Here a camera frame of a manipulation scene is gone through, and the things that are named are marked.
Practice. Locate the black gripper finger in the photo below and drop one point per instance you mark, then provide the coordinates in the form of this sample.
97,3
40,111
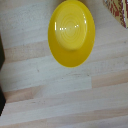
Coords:
1,53

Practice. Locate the yellow ceramic bowl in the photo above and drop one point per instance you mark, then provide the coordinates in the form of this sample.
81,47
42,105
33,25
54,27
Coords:
71,33

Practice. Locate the red yellow patterned box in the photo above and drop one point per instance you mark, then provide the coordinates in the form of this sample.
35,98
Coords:
118,10

